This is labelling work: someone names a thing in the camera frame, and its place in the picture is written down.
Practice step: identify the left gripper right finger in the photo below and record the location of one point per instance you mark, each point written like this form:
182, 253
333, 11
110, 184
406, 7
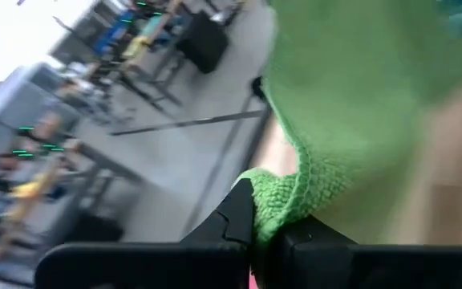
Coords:
375, 267

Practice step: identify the green microfiber towel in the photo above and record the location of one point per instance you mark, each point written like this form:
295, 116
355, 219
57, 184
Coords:
355, 100

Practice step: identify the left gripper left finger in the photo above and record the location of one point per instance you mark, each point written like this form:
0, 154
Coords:
155, 265

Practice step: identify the pink plastic basket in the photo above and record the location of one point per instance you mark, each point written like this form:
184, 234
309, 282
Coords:
253, 283

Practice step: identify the black storage box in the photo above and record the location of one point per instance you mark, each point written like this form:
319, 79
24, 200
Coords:
203, 42

